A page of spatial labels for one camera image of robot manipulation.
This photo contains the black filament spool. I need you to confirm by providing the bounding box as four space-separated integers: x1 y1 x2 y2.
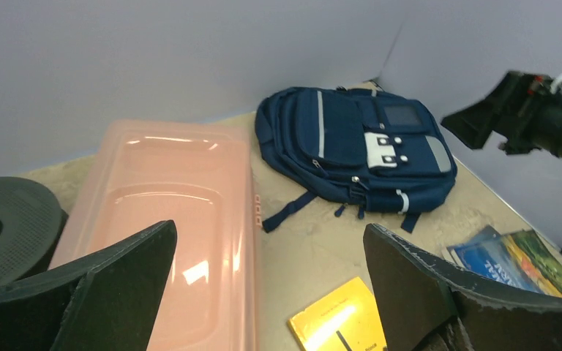
0 176 68 287

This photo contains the pink translucent storage box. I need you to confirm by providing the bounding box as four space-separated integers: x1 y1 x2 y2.
50 120 261 350

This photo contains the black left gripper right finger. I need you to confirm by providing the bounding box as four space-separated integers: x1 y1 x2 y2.
363 224 562 350

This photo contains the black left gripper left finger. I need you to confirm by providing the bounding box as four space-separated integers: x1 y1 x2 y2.
0 220 177 350

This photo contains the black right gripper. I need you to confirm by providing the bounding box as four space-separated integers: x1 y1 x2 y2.
441 71 562 159

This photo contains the yellow book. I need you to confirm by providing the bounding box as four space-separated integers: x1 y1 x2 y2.
288 276 388 351

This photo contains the navy blue student backpack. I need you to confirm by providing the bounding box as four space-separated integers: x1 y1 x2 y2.
255 87 457 232

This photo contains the blue Animal Farm book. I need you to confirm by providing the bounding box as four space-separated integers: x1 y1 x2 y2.
441 225 562 298

